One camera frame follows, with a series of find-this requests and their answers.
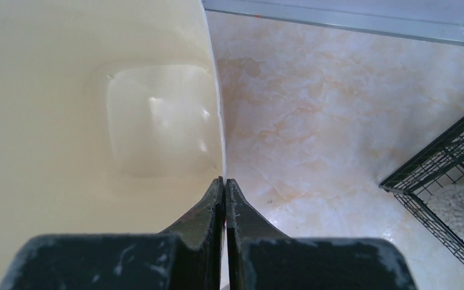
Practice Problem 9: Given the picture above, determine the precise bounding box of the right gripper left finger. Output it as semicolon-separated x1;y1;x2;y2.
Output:
0;177;225;289

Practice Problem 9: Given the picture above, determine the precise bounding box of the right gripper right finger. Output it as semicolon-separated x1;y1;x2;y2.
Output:
225;179;416;289

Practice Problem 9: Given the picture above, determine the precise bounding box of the cream plastic waste bin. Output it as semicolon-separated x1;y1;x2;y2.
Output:
0;1;225;282

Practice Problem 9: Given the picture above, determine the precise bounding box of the black wire rack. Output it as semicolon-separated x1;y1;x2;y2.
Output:
379;117;464;265

